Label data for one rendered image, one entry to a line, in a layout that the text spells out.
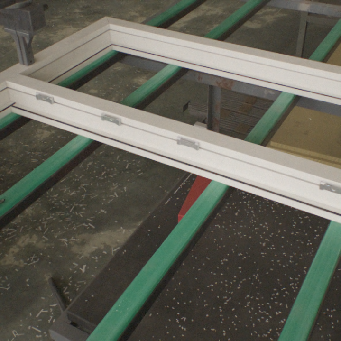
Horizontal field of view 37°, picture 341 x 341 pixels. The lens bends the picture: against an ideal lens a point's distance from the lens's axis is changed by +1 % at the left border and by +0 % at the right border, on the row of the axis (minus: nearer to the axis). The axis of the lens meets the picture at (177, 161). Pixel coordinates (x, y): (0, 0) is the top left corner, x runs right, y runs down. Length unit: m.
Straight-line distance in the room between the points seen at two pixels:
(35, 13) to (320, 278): 0.85
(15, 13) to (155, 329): 0.78
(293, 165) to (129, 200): 1.43
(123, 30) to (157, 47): 0.12
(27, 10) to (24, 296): 1.11
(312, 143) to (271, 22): 2.72
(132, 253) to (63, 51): 0.57
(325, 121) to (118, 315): 1.09
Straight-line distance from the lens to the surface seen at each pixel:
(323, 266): 0.88
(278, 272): 1.23
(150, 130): 1.06
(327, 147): 1.56
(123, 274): 1.21
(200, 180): 1.39
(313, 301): 0.83
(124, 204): 2.29
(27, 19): 1.26
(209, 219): 0.97
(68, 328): 1.18
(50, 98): 1.20
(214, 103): 1.57
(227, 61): 1.40
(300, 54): 2.68
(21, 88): 1.27
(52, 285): 1.97
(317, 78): 1.33
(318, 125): 1.66
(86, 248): 2.12
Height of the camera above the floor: 1.50
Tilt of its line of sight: 36 degrees down
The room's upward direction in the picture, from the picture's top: 1 degrees counter-clockwise
